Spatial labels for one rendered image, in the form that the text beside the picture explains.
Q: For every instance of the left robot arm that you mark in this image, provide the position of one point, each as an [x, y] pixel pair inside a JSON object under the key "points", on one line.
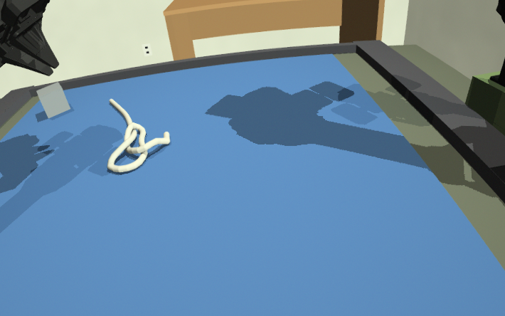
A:
{"points": [[40, 9]]}

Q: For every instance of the white rope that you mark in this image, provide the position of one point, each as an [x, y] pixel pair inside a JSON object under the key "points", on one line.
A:
{"points": [[129, 137]]}

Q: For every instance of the blue mat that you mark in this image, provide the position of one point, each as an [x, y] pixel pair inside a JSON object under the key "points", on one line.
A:
{"points": [[285, 190]]}

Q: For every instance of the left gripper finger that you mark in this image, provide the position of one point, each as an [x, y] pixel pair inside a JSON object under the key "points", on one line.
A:
{"points": [[19, 58], [30, 40]]}

